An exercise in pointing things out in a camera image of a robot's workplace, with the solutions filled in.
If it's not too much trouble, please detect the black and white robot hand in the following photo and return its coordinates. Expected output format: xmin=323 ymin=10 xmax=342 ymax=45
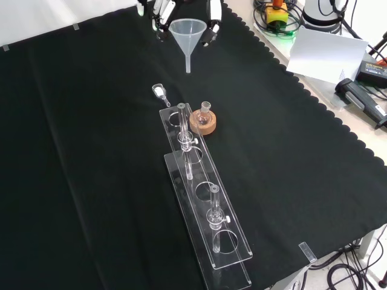
xmin=135 ymin=0 xmax=224 ymax=48

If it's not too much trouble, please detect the translucent plastic funnel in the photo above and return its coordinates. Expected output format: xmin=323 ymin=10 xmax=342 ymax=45
xmin=168 ymin=19 xmax=207 ymax=74

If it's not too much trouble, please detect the clear glass weighing funnel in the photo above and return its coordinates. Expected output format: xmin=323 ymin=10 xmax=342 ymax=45
xmin=151 ymin=83 xmax=172 ymax=108

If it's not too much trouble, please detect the clear acrylic funnel stand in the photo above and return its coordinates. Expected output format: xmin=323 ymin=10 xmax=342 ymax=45
xmin=158 ymin=102 xmax=253 ymax=290

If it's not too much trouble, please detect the small round-bottom glass flask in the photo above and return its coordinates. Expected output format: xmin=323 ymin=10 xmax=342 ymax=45
xmin=198 ymin=101 xmax=212 ymax=126

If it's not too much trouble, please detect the yellow stop button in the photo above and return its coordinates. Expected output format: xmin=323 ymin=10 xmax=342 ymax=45
xmin=265 ymin=0 xmax=288 ymax=27

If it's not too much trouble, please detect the pale board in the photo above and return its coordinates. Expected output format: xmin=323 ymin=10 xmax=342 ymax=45
xmin=285 ymin=25 xmax=369 ymax=84

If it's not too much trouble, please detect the black bench cloth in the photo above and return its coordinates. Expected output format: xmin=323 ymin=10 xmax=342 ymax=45
xmin=0 ymin=2 xmax=387 ymax=290

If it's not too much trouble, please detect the black handheld device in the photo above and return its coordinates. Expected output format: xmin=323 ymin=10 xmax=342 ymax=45
xmin=334 ymin=77 xmax=387 ymax=130

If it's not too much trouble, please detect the black power adapter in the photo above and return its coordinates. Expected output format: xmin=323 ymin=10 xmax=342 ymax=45
xmin=355 ymin=59 xmax=387 ymax=89

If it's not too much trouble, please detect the cork ring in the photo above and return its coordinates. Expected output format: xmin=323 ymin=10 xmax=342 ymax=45
xmin=189 ymin=109 xmax=218 ymax=137

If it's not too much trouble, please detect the black floor cable bundle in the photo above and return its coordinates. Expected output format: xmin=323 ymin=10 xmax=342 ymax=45
xmin=308 ymin=226 xmax=387 ymax=290

